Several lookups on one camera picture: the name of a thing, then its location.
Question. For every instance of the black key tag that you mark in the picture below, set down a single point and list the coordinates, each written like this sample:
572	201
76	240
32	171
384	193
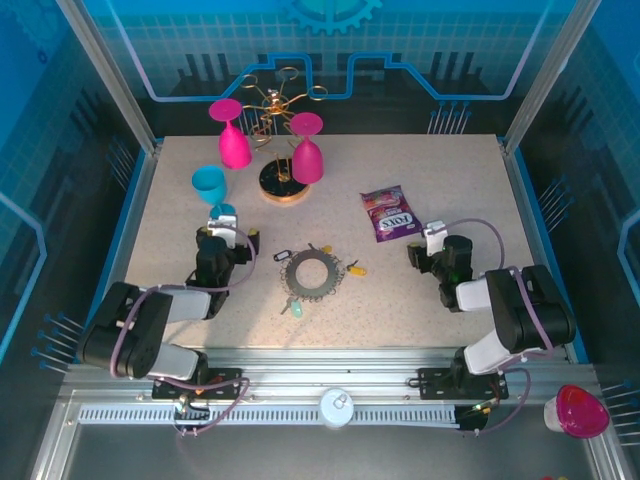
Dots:
283	255

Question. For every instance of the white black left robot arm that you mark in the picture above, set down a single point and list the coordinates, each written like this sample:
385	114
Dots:
185	304

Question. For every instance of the aluminium front rail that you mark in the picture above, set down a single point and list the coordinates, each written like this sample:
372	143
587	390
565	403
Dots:
325	365

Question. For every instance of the tall pink plastic goblet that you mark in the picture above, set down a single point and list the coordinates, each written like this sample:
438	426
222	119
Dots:
234	150

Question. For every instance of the yellow key tag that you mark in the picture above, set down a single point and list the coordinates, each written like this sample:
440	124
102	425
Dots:
326	247
358	271

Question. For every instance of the blue plastic goblet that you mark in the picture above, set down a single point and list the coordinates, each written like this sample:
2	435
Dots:
210	185

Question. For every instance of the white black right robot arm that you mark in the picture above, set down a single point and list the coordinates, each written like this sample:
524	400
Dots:
530	310

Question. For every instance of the short pink plastic goblet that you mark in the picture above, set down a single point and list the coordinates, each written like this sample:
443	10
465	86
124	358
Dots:
306	162

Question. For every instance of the aluminium side rail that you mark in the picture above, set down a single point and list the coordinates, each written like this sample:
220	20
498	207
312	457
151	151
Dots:
531	210
122	250

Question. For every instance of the mint green key tag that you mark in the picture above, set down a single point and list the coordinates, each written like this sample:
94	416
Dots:
298	311

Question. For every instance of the aluminium frame post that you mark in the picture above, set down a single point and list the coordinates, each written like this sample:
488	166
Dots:
550	75
115	75

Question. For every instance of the pink plastic cup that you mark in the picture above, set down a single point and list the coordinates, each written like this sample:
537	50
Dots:
580	410

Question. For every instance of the white round can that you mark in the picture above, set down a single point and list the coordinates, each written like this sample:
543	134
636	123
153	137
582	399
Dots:
336	407

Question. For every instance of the purple candy bag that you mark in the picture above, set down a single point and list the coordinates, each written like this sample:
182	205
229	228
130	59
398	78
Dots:
390	220

